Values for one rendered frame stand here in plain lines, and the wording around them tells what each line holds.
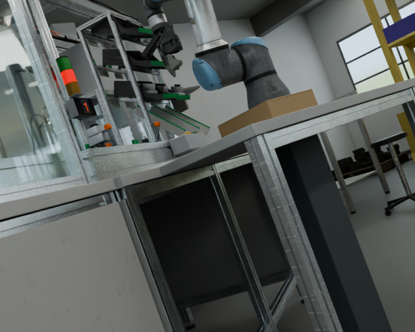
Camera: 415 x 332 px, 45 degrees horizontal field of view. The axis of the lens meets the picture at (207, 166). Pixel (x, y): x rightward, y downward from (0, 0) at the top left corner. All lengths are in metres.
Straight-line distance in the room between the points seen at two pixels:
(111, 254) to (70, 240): 0.14
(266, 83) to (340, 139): 8.08
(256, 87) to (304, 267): 0.68
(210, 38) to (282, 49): 7.72
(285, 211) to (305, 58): 8.60
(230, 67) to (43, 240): 0.89
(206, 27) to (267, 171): 0.62
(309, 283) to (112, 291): 0.46
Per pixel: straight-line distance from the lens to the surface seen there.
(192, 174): 1.75
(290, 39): 9.63
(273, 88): 1.66
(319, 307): 1.26
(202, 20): 1.65
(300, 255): 1.22
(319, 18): 10.10
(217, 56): 1.63
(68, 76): 2.00
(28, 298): 0.95
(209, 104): 7.58
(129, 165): 1.50
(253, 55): 1.68
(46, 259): 1.00
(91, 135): 1.76
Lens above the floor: 0.76
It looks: 2 degrees up
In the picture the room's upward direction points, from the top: 20 degrees counter-clockwise
